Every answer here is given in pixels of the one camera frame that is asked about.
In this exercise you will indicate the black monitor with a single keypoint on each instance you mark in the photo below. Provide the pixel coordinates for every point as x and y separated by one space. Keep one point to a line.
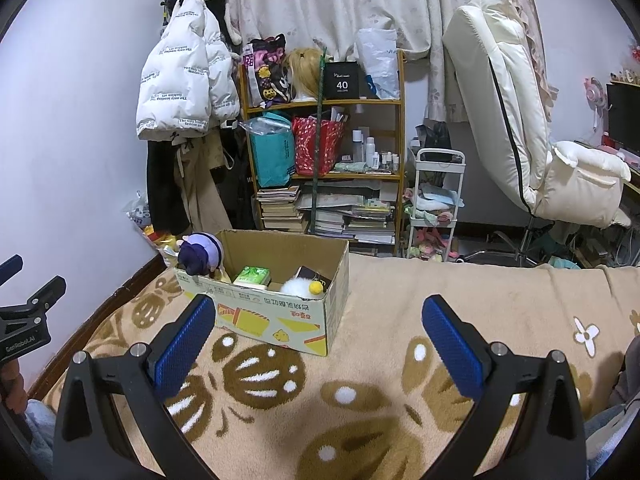
625 115

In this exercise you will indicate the white padded chair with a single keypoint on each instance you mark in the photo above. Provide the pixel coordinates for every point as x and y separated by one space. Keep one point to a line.
495 85

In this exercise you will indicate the pile of pastel cloths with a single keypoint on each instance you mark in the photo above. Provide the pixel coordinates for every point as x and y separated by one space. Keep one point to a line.
432 217

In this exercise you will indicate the teal bag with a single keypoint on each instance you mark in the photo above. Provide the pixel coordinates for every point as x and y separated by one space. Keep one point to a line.
272 155

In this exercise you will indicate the hanging coats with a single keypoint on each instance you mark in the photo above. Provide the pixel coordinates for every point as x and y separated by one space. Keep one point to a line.
200 195

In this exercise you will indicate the person's left hand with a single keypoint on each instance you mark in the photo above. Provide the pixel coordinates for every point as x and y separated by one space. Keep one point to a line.
14 390

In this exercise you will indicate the green tissue pack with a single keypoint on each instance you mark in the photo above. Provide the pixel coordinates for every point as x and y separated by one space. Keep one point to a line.
252 276

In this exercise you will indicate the dark wooden bed frame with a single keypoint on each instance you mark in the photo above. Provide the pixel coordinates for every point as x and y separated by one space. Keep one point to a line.
97 310

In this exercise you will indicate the printed cardboard box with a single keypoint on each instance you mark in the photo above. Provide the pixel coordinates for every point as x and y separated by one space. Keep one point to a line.
280 320

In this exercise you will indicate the pink swirl plush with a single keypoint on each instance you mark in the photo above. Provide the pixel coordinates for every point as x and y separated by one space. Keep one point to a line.
295 287

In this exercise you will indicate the pink desk fan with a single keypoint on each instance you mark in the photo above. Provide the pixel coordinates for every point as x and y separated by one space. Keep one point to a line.
595 92

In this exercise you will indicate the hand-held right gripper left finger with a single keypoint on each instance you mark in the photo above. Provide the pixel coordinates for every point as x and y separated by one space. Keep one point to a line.
185 345

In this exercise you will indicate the black hanging garment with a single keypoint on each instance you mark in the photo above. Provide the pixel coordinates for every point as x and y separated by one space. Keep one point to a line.
240 185

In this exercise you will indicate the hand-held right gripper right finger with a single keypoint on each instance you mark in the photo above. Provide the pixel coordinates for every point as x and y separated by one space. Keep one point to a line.
455 345

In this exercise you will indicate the purple-haired plush doll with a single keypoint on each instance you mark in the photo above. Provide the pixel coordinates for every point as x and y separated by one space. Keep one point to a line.
200 255

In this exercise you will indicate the floral beige curtain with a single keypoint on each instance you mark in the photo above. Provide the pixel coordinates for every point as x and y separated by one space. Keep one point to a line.
325 5

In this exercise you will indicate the person's jeans leg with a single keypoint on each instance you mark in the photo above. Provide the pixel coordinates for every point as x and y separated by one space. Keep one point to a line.
40 435
610 440

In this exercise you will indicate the group of white bottles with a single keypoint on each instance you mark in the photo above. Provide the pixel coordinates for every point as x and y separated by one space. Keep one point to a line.
372 152

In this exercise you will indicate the person's right jeans leg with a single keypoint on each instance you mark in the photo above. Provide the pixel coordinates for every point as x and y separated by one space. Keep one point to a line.
610 440

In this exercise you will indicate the wooden shelf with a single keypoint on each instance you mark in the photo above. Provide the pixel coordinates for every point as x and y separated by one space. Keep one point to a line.
360 102

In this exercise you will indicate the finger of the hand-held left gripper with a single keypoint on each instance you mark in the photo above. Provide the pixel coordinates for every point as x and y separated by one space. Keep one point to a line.
42 295
11 269

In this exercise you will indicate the white plastic bag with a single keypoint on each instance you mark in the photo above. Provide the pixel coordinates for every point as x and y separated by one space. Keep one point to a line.
377 60

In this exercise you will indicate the black pink patterned bag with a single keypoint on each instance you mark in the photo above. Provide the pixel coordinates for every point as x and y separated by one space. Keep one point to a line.
265 75

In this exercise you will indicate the stack of books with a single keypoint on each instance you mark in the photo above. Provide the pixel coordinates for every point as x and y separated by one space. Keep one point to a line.
280 210

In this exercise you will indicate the green pole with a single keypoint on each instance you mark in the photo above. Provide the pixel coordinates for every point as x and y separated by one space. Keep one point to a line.
318 135

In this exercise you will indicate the white puffer jacket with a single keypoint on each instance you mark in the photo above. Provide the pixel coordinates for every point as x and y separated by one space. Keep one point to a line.
175 70

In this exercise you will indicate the red patterned bag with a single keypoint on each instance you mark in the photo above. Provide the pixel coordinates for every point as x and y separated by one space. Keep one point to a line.
315 150

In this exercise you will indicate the person's left jeans leg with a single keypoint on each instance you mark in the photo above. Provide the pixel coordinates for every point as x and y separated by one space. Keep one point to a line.
40 435

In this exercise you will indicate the blonde wig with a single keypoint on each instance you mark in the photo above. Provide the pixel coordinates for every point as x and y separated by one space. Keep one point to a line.
302 70

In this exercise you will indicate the white trolley cart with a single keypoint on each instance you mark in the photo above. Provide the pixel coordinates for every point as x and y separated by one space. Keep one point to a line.
435 152

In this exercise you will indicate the beige patterned blanket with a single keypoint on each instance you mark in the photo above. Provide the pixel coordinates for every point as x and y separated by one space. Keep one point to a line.
380 310

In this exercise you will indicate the black square box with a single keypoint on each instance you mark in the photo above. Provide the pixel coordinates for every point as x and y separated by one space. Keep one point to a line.
340 85

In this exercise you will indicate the black hanging coat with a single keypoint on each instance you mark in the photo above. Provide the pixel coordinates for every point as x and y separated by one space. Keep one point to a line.
165 190

